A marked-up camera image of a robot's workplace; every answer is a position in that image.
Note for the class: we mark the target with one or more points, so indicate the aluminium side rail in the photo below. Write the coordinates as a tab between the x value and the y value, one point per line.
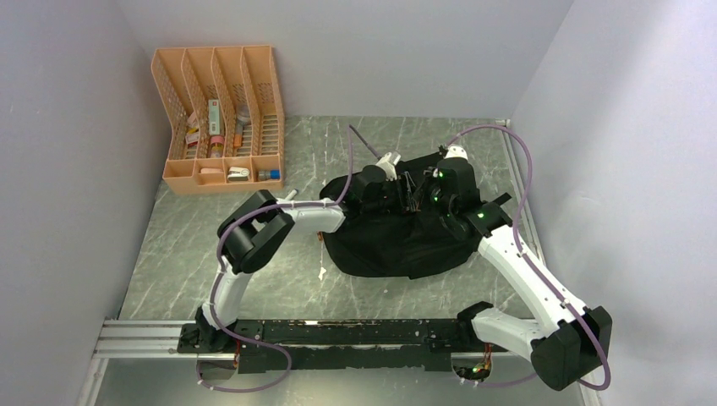
521	169

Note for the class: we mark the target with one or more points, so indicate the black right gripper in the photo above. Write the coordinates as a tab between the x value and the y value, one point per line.
436	177

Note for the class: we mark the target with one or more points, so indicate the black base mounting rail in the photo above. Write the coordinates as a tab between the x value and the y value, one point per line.
263	345

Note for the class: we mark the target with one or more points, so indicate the white stapler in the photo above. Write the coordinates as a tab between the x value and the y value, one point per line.
238	174

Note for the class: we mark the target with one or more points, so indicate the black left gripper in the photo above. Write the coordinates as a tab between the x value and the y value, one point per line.
404	200

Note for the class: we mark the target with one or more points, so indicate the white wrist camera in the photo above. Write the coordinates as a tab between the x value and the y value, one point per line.
388	164
455	151

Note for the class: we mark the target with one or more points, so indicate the orange marker in organizer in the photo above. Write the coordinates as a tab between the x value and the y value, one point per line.
238	134

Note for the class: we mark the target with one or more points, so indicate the peach plastic desk organizer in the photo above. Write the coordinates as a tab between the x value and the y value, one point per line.
245	81

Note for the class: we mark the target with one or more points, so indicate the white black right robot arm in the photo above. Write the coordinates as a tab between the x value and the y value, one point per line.
565	339

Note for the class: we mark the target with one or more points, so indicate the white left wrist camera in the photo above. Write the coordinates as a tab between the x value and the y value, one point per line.
388	164

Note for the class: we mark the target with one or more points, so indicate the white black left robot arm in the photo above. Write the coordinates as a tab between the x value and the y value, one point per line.
253	233

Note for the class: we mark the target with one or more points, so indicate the black student backpack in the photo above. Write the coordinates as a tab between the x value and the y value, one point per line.
398	247

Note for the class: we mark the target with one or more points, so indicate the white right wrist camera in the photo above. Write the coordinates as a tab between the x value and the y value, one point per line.
455	151

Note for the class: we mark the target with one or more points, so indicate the tall white pink box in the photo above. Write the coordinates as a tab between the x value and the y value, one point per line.
214	117

